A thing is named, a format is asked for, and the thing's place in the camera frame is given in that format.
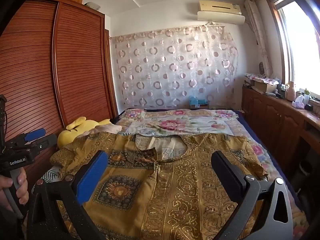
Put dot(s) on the small black box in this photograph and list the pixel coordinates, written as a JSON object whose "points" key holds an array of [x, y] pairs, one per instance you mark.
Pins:
{"points": [[309, 107]]}

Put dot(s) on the green capped bottle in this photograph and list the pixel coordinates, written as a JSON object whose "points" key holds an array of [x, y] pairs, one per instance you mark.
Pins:
{"points": [[306, 97]]}

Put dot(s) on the yellow plush toy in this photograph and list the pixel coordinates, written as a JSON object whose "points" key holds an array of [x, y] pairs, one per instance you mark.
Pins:
{"points": [[75, 130]]}

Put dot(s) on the wall air conditioner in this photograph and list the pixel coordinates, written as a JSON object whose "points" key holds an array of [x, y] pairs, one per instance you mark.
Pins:
{"points": [[220, 6]]}

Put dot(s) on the bed with floral sheets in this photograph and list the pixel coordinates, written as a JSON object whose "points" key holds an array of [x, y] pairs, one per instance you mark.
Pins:
{"points": [[190, 122]]}

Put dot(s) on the wooden framed window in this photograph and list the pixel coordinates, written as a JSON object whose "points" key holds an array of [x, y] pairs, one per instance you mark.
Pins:
{"points": [[297, 42]]}

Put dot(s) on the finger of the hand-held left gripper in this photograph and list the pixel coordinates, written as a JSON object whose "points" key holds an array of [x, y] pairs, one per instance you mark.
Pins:
{"points": [[43, 143], [35, 133]]}

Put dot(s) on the low wooden cabinet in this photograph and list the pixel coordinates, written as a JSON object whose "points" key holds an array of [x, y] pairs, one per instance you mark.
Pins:
{"points": [[272, 120]]}

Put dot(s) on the circle patterned sheer curtain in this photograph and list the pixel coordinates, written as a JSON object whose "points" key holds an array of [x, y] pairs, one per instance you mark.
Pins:
{"points": [[175, 65]]}

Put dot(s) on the cardboard box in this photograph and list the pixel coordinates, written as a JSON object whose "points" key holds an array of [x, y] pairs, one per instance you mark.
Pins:
{"points": [[265, 87]]}

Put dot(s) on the white box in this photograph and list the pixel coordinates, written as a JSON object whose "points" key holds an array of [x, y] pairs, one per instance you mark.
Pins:
{"points": [[92, 5]]}

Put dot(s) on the white air deflector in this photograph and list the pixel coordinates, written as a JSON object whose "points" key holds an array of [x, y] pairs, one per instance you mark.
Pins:
{"points": [[220, 18]]}

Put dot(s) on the floral window curtain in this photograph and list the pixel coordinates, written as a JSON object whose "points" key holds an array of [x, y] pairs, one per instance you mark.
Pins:
{"points": [[258, 35]]}

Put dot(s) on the blue bag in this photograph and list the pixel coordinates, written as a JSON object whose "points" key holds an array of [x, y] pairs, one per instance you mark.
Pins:
{"points": [[198, 102]]}

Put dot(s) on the wooden louvered wardrobe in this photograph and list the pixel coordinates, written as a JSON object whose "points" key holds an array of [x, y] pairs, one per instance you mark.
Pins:
{"points": [[37, 67]]}

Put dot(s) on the floral cloth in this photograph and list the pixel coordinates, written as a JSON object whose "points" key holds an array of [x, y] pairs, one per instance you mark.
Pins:
{"points": [[262, 79]]}

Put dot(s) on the pale cloth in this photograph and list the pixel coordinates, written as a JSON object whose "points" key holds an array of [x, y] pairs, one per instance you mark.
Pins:
{"points": [[107, 129]]}

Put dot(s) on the person's left hand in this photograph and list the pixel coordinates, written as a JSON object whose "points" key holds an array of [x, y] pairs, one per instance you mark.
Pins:
{"points": [[21, 192]]}

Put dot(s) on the beige bottle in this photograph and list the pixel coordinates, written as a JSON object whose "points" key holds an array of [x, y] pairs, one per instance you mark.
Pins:
{"points": [[291, 92]]}

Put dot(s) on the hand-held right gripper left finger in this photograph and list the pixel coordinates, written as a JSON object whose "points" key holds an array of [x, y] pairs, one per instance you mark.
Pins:
{"points": [[91, 177]]}

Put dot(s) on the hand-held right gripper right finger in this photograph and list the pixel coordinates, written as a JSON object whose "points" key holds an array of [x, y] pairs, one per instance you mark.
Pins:
{"points": [[226, 173]]}

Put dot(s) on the round dark ornament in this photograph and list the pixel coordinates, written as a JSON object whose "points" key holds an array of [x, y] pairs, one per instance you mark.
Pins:
{"points": [[261, 68]]}

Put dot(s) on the golden patterned shirt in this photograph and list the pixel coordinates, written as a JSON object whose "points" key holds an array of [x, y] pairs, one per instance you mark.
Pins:
{"points": [[175, 180]]}

